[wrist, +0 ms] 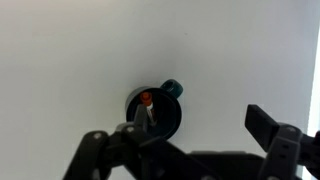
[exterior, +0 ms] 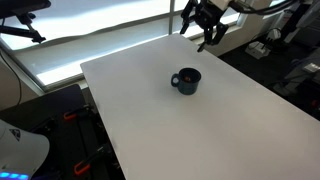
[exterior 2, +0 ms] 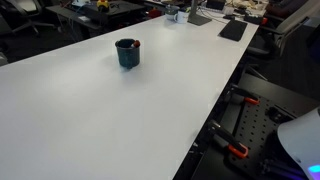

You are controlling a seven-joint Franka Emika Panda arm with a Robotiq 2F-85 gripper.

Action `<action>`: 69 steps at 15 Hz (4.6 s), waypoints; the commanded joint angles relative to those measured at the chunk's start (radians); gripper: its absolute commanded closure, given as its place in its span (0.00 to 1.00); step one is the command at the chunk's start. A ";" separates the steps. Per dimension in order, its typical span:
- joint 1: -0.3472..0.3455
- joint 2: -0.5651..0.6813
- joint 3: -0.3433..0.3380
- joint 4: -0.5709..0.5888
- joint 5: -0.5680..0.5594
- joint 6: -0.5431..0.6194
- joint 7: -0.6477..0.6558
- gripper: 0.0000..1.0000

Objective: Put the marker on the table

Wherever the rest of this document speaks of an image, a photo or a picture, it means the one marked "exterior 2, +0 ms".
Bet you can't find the black keyboard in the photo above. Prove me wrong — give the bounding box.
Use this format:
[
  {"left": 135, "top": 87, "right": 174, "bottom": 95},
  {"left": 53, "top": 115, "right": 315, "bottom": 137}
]
[{"left": 219, "top": 20, "right": 247, "bottom": 41}]

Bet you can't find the orange-handled clamp front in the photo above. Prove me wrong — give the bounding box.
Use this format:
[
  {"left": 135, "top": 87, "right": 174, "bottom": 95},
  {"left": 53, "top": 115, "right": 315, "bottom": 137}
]
[{"left": 208, "top": 120, "right": 248, "bottom": 159}]

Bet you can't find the orange-handled clamp near table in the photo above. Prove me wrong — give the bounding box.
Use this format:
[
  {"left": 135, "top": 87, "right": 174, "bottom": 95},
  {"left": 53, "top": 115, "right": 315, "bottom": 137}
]
[{"left": 228, "top": 84, "right": 260, "bottom": 105}]

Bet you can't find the dark blue mug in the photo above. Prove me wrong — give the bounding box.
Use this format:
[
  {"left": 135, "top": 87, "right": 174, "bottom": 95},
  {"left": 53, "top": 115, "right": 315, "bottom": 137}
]
[{"left": 115, "top": 39, "right": 140, "bottom": 69}]

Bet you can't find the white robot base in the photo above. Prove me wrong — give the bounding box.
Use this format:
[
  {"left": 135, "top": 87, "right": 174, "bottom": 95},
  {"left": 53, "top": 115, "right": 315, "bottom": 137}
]
[{"left": 277, "top": 107, "right": 320, "bottom": 180}]

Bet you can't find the grey office chair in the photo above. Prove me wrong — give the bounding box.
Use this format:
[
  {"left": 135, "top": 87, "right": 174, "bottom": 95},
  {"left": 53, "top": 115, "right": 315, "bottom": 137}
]
[{"left": 0, "top": 0, "right": 55, "bottom": 35}]

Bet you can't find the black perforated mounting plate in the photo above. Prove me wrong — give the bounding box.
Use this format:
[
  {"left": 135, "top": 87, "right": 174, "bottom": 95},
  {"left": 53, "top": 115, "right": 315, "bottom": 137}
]
[{"left": 191, "top": 74, "right": 319, "bottom": 180}]

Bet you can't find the grey monitor stand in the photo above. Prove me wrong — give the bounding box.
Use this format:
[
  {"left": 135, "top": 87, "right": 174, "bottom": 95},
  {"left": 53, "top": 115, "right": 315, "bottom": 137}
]
[{"left": 188, "top": 0, "right": 211, "bottom": 26}]

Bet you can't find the black office chair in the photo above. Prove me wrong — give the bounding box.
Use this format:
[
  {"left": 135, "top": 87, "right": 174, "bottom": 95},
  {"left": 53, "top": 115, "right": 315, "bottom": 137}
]
[{"left": 245, "top": 0, "right": 320, "bottom": 61}]

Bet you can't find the yellow red toy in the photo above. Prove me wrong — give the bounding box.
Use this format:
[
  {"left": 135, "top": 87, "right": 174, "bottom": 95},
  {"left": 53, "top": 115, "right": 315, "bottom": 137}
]
[{"left": 96, "top": 0, "right": 109, "bottom": 12}]

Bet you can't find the red-capped marker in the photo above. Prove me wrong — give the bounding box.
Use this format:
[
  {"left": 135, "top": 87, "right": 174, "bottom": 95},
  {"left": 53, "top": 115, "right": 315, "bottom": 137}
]
[{"left": 132, "top": 40, "right": 141, "bottom": 47}]

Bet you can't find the white mug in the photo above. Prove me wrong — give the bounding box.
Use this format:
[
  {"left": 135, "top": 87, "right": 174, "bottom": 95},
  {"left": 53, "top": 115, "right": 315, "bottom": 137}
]
[{"left": 174, "top": 11, "right": 189, "bottom": 24}]

